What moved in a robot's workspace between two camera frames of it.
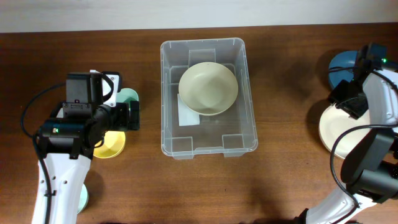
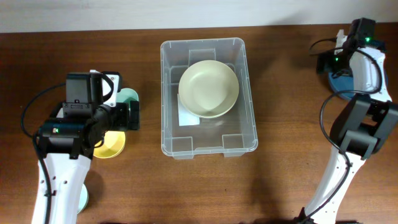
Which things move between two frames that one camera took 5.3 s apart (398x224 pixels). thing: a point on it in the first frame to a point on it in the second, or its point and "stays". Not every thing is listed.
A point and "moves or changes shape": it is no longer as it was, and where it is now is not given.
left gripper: [124, 124] stays
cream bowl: [334, 122] moves or changes shape
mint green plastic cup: [127, 95] stays
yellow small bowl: [114, 143] stays
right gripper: [354, 112] to [324, 64]
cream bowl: [208, 88] stays
